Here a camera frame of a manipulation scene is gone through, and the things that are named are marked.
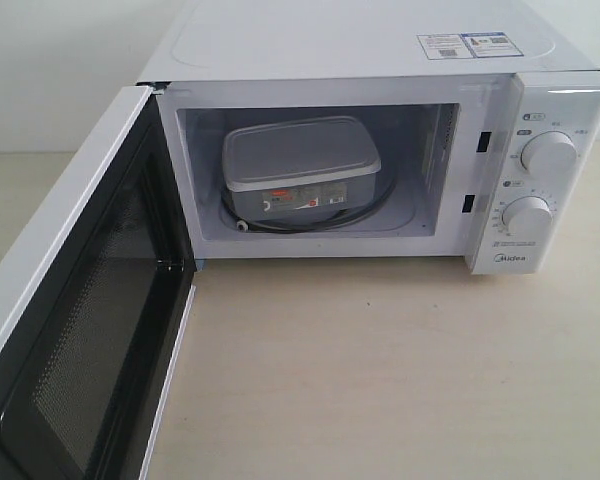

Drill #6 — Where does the white microwave knob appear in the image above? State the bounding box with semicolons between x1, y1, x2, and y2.
502;196;553;235
521;131;578;178

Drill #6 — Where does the clear plastic food container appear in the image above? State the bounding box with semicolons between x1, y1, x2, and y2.
222;116;382;221

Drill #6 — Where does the white upper microwave knob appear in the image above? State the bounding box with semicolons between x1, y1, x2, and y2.
521;131;578;178

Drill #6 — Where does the white microwave door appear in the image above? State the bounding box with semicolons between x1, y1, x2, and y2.
0;84;196;479

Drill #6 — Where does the white microwave oven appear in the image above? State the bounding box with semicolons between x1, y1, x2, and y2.
138;1;600;274

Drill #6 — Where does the white lower microwave knob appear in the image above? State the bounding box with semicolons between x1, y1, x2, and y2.
502;196;553;235

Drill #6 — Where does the blue white label sticker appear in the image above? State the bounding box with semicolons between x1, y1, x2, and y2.
417;32;524;60

